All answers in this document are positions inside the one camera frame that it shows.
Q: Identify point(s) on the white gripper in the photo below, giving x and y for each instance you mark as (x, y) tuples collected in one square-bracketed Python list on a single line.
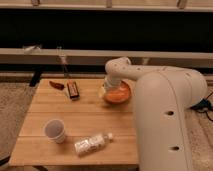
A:
[(110, 83)]

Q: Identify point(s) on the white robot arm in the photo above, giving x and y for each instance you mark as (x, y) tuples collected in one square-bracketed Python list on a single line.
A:
[(160, 97)]

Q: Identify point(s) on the orange ceramic bowl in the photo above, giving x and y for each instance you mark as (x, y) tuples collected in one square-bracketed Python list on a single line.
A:
[(117, 95)]

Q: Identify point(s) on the brown candy bar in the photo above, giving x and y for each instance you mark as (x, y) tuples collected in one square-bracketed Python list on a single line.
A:
[(73, 90)]

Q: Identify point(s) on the wooden table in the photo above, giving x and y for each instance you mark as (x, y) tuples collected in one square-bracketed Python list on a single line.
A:
[(85, 117)]

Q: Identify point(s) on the red chili pepper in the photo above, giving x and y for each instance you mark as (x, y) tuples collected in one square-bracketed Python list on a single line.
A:
[(55, 85)]

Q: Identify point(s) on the clear plastic water bottle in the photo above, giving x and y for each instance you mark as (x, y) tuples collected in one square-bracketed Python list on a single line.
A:
[(93, 143)]

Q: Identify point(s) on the grey horizontal rail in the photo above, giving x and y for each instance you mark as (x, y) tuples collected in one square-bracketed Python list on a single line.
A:
[(33, 55)]

